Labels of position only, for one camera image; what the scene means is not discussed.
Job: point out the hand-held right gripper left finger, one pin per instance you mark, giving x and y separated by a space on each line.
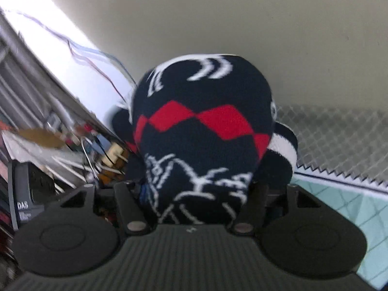
131 207

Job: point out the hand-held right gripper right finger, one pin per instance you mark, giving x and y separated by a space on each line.
253 207

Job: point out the navy patterned knit sweater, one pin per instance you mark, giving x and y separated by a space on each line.
200 145

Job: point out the black box device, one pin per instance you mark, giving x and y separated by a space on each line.
28 194

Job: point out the patterned bed sheet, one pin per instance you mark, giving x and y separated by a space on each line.
339 145

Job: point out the brown blurred object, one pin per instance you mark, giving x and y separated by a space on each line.
41 138

